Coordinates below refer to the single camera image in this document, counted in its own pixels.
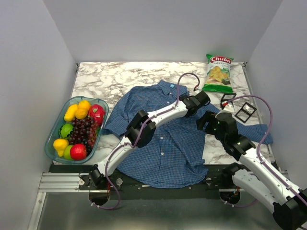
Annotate yellow mango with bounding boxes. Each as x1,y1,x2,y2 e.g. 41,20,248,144
64,104,78,122

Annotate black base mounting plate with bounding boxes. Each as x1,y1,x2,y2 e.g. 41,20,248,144
78,165,238,201

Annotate black box with blue brooch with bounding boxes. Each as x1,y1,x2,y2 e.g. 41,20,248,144
220,93,236,109

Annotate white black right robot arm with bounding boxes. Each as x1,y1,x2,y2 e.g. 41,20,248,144
196,111,307,230

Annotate aluminium frame rail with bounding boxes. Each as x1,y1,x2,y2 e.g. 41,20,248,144
38,172,84,193

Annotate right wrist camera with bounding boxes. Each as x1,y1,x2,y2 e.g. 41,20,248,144
221,102,235,114

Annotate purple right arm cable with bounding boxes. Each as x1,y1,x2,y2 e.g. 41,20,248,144
223,94,307,208

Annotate orange fruit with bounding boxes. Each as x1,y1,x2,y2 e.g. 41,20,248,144
75,108,88,120
78,100,91,111

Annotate blue checked shirt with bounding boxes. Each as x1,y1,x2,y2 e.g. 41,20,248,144
101,80,273,189

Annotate yellow pear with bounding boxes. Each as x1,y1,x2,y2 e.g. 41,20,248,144
53,138,69,157

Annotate teal plastic fruit basket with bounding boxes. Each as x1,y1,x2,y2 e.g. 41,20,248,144
45,96,109,165

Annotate black box with gold brooch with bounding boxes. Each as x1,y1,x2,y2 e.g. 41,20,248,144
235,102,257,124

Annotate green apple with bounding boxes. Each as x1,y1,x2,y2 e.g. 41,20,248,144
63,145,73,160

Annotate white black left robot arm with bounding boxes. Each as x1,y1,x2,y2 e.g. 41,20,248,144
89,91,211,189

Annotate dark purple grapes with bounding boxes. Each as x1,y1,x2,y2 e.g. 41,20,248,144
68,117,100,156

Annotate green cassava chips bag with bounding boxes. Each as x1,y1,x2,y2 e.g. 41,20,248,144
202,54,233,93

